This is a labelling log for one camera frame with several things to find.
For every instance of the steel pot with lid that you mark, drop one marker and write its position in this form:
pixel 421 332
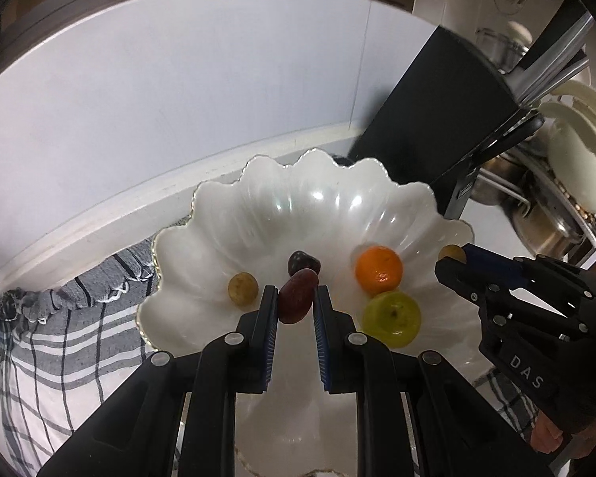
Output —
pixel 501 47

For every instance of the person's right hand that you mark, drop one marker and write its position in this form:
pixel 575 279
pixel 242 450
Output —
pixel 546 432

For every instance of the cream ceramic pot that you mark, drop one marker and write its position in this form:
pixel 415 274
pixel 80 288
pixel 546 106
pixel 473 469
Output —
pixel 576 159

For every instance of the red grape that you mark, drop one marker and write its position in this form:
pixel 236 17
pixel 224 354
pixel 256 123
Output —
pixel 294 302

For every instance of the black knife block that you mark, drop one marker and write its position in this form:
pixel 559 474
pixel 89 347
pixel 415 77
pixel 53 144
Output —
pixel 427 124

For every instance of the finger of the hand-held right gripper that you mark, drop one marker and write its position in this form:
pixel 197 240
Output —
pixel 496 262
pixel 459 276

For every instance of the white scalloped bowl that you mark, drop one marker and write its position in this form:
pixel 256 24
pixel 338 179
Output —
pixel 258 218

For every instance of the green apple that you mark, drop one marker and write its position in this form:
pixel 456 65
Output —
pixel 391 319

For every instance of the orange mandarin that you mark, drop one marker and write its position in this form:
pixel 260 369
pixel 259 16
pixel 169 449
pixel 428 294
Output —
pixel 379 269

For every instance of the deep steel pot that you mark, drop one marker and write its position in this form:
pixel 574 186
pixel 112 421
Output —
pixel 546 218

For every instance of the wide steel pot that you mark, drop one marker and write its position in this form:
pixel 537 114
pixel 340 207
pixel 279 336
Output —
pixel 496 181

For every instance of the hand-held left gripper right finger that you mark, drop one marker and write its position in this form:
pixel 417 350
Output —
pixel 323 338

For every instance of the yellow green grape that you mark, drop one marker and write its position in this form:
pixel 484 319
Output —
pixel 452 252
pixel 242 288

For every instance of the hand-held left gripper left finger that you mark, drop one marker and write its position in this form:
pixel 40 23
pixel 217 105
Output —
pixel 270 338

